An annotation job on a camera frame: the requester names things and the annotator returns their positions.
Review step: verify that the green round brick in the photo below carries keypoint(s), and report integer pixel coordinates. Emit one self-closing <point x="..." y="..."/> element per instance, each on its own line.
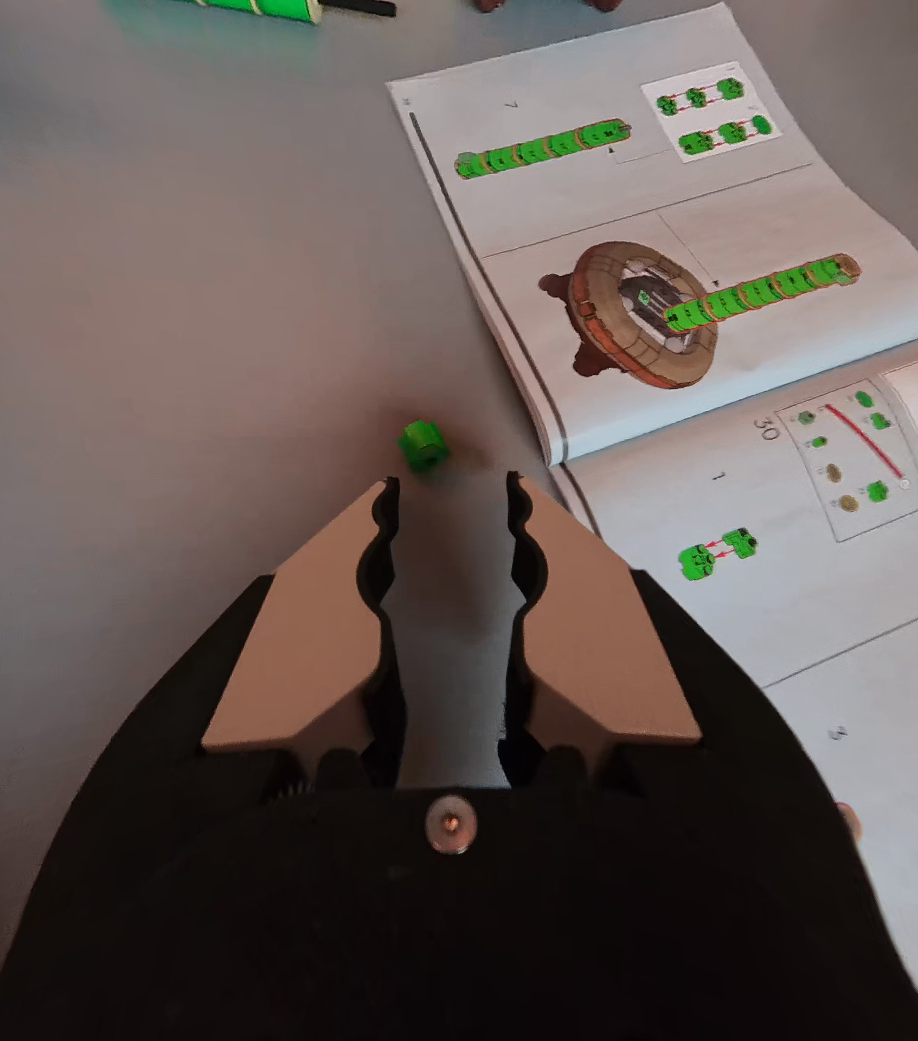
<point x="424" y="446"/>

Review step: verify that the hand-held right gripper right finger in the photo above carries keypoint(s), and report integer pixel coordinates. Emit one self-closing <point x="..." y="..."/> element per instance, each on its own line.
<point x="597" y="651"/>

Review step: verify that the green brick bamboo stalk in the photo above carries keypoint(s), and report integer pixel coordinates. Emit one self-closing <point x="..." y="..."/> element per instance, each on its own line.
<point x="263" y="6"/>

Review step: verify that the grey desk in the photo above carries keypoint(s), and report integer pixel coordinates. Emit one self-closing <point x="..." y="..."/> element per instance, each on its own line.
<point x="141" y="285"/>

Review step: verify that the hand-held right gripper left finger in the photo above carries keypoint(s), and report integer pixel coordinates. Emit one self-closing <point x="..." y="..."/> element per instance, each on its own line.
<point x="304" y="651"/>

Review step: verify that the building instruction booklet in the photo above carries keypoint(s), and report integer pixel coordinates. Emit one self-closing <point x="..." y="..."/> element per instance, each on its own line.
<point x="629" y="203"/>

